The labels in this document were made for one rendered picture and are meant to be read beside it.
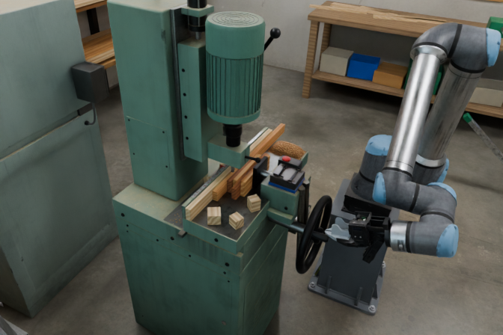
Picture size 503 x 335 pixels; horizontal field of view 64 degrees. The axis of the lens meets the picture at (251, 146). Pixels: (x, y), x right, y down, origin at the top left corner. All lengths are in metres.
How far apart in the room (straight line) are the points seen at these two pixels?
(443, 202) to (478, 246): 1.68
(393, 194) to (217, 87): 0.61
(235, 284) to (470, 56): 1.10
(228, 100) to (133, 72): 0.35
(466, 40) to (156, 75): 1.01
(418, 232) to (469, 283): 1.50
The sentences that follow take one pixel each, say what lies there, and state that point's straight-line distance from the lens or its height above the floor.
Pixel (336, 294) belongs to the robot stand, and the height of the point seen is 0.02.
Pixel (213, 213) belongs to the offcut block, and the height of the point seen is 0.94.
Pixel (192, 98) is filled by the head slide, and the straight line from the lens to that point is 1.32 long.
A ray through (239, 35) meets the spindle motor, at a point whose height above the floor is 1.48.
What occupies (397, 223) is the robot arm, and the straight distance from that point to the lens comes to 1.24.
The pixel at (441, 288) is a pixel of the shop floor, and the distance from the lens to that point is 2.59.
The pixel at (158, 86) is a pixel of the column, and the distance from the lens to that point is 1.34.
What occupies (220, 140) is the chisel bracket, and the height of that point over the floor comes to 1.07.
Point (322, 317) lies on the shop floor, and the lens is 2.25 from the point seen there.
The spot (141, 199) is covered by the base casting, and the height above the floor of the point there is 0.80.
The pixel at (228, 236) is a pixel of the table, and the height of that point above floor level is 0.90.
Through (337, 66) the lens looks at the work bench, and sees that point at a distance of 4.20.
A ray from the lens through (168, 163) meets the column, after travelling 1.48.
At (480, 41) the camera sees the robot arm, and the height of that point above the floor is 1.44.
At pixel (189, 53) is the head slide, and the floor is 1.40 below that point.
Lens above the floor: 1.83
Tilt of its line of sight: 33 degrees down
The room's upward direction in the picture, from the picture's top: 3 degrees clockwise
